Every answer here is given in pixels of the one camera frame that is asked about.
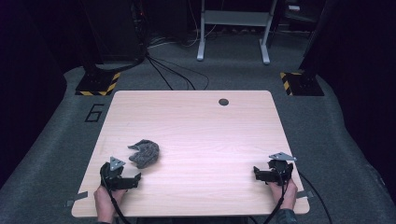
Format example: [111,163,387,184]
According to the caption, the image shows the person's right hand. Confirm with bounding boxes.
[268,179,299,211]

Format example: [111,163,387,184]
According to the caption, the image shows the grey fleecy cloth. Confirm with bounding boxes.
[127,138,161,170]

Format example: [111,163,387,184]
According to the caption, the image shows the white desk frame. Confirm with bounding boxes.
[196,0,278,65]

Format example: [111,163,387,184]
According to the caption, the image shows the person's left hand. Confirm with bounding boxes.
[93,186,127,222]

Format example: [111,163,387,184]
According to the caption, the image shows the long black floor cable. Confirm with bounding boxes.
[298,171,333,224]

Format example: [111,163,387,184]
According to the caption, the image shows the striped black stand base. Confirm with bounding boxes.
[279,71,325,97]
[75,70,121,97]

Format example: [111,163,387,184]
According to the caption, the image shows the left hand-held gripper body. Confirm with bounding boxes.
[99,156,129,191]

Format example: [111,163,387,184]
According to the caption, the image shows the hand-held gripper cable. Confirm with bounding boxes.
[262,167,289,224]
[101,172,133,224]

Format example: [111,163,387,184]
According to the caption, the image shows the thin black floor cable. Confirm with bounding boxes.
[154,57,210,91]
[147,55,197,91]
[145,55,175,91]

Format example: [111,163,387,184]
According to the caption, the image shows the black cabinet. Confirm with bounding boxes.
[81,0,146,64]

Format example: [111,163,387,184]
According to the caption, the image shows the grey tape piece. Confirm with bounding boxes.
[292,189,315,200]
[64,190,90,208]

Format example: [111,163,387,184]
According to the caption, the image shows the left hand-held gripper cable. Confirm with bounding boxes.
[101,172,133,224]

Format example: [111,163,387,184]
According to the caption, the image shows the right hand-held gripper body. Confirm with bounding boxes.
[268,151,297,187]

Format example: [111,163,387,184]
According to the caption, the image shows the right hand-held gripper cable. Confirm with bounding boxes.
[262,167,289,224]

